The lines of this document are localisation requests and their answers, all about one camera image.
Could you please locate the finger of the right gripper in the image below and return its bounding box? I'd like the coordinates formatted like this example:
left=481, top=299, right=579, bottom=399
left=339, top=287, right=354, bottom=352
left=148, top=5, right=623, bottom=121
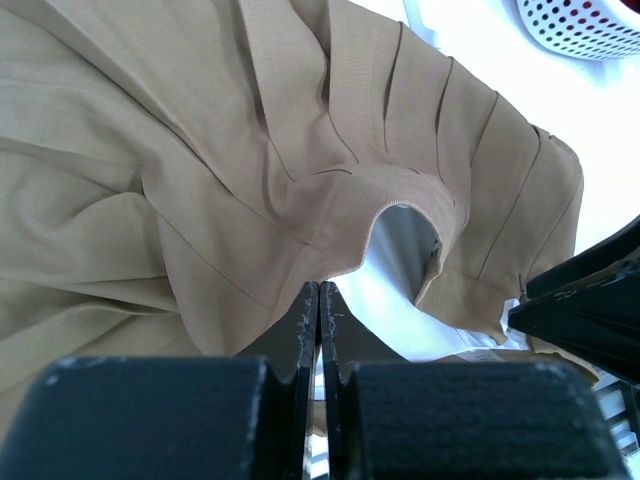
left=525, top=217, right=639, bottom=300
left=509, top=279, right=639, bottom=385

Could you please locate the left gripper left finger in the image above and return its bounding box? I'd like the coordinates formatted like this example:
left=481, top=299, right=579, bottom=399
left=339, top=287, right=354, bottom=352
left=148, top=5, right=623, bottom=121
left=1, top=283, right=319, bottom=479

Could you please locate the white laundry basket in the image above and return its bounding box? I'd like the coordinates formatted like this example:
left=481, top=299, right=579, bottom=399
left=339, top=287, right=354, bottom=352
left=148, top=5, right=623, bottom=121
left=516, top=0, right=640, bottom=61

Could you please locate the tan pleated skirt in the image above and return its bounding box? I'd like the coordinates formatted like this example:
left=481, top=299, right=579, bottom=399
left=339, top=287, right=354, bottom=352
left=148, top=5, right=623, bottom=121
left=0, top=0, right=601, bottom=386

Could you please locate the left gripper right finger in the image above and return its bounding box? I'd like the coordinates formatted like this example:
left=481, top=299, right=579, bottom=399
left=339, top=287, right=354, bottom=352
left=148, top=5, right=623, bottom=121
left=319, top=282, right=629, bottom=479

